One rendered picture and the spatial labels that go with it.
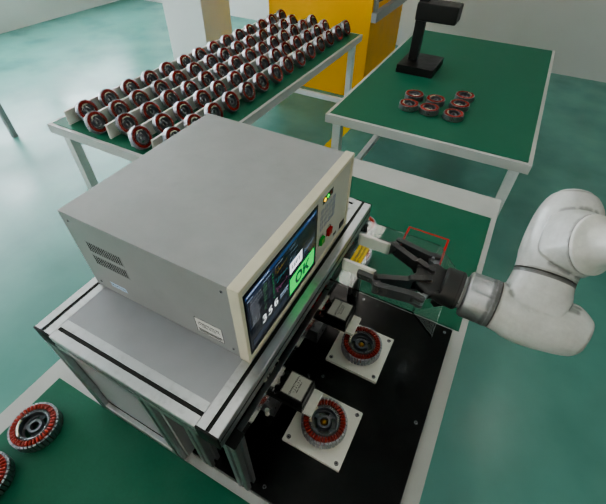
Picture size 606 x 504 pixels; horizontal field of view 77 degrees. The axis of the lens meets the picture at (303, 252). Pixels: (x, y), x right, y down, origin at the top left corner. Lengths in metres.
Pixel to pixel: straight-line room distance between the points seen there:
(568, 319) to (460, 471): 1.25
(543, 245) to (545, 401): 1.52
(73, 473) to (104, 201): 0.66
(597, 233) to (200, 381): 0.69
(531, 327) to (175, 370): 0.62
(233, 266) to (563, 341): 0.56
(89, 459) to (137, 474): 0.13
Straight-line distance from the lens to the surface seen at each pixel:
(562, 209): 0.80
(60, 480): 1.17
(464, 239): 1.59
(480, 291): 0.76
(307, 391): 0.92
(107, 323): 0.86
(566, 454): 2.16
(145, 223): 0.71
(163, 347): 0.78
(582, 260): 0.76
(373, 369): 1.12
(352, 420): 1.05
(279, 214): 0.68
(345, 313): 1.03
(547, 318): 0.77
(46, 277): 2.75
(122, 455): 1.13
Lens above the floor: 1.76
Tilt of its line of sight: 46 degrees down
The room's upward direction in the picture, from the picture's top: 1 degrees clockwise
